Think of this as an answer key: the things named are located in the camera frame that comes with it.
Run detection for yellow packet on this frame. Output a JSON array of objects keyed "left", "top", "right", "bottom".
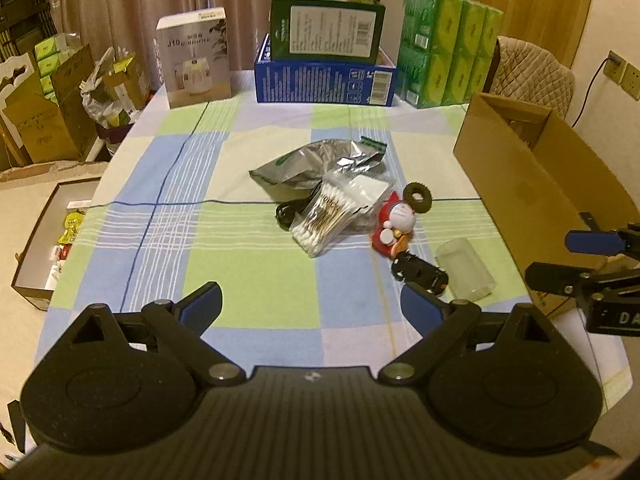
[{"left": 60, "top": 212, "right": 83, "bottom": 243}]

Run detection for dark green carton box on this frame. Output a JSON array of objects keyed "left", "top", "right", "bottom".
[{"left": 270, "top": 0, "right": 387, "bottom": 65}]

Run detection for blue carton box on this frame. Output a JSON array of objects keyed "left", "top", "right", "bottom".
[{"left": 253, "top": 34, "right": 398, "bottom": 107}]

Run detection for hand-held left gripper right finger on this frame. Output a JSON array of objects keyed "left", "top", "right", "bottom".
[{"left": 377, "top": 282, "right": 563, "bottom": 386}]

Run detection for black toy car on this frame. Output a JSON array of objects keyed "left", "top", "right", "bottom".
[{"left": 390, "top": 250, "right": 451, "bottom": 296}]

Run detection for checked tablecloth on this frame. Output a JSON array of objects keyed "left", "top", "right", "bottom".
[{"left": 35, "top": 67, "right": 633, "bottom": 416}]

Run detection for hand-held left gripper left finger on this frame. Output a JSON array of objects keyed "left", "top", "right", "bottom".
[{"left": 70, "top": 282, "right": 247, "bottom": 386}]

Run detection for clear plastic container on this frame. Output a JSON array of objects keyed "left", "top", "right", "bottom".
[{"left": 435, "top": 239, "right": 497, "bottom": 301}]

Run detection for bag of cotton swabs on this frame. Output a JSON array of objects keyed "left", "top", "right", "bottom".
[{"left": 290, "top": 172, "right": 393, "bottom": 258}]

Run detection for brown hair scrunchie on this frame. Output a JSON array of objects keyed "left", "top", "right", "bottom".
[{"left": 402, "top": 181, "right": 435, "bottom": 214}]

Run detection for black power cord with plug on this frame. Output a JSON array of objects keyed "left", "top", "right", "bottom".
[{"left": 570, "top": 55, "right": 622, "bottom": 128}]

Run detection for coiled black cable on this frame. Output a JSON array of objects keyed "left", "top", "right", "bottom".
[{"left": 275, "top": 185, "right": 326, "bottom": 233}]

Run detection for silver foil bag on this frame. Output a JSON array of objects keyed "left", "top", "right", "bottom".
[{"left": 249, "top": 136, "right": 388, "bottom": 192}]

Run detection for beige wall socket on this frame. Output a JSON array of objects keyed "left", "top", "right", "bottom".
[
  {"left": 622, "top": 64, "right": 640, "bottom": 102},
  {"left": 605, "top": 51, "right": 627, "bottom": 84}
]

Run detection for cardboard box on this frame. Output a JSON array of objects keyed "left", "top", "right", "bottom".
[{"left": 452, "top": 92, "right": 640, "bottom": 321}]

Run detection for brown curtains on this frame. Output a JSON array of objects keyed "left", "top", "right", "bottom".
[{"left": 37, "top": 0, "right": 383, "bottom": 93}]

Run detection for open shoe box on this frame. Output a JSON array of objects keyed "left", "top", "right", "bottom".
[{"left": 11, "top": 177, "right": 103, "bottom": 313}]

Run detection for chair with quilted cover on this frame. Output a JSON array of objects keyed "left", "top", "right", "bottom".
[{"left": 487, "top": 35, "right": 576, "bottom": 121}]

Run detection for dark shelf rack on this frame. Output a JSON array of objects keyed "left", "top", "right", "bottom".
[{"left": 0, "top": 0, "right": 61, "bottom": 61}]

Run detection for trash bin with plastic bag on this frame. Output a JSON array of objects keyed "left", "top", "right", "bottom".
[{"left": 80, "top": 46, "right": 151, "bottom": 161}]

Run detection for large brown cardboard carton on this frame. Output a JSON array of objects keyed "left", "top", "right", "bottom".
[{"left": 0, "top": 42, "right": 96, "bottom": 163}]

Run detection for white humidifier box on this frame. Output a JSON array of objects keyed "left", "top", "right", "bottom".
[{"left": 156, "top": 6, "right": 232, "bottom": 109}]

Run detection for bundle of green tissue packs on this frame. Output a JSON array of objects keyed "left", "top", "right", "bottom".
[{"left": 397, "top": 0, "right": 503, "bottom": 110}]

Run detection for small green tissue packets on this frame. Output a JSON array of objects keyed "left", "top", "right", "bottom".
[{"left": 34, "top": 34, "right": 81, "bottom": 98}]

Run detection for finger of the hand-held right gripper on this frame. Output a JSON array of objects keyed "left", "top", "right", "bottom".
[
  {"left": 525, "top": 261, "right": 602, "bottom": 297},
  {"left": 565, "top": 227, "right": 640, "bottom": 261}
]

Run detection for white scalloped board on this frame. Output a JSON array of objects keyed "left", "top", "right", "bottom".
[{"left": 0, "top": 54, "right": 40, "bottom": 111}]

